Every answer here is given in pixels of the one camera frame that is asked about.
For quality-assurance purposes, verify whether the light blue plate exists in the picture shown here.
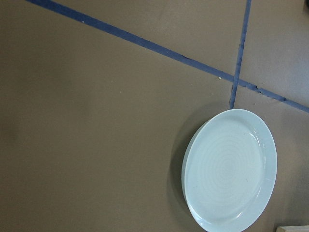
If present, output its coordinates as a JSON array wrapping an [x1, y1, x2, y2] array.
[[181, 109, 277, 232]]

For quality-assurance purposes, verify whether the bamboo cutting board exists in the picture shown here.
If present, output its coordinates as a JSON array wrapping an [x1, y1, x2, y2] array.
[[276, 225, 309, 232]]

